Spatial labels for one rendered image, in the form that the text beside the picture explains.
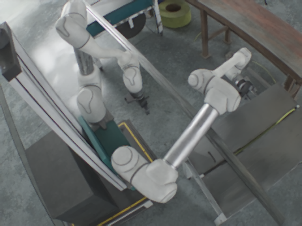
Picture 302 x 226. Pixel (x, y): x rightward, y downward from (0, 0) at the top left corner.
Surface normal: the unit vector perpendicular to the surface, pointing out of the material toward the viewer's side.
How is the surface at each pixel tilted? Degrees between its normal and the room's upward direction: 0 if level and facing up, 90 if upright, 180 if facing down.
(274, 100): 0
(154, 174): 9
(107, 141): 0
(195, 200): 0
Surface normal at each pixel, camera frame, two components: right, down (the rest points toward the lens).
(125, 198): -0.16, -0.47
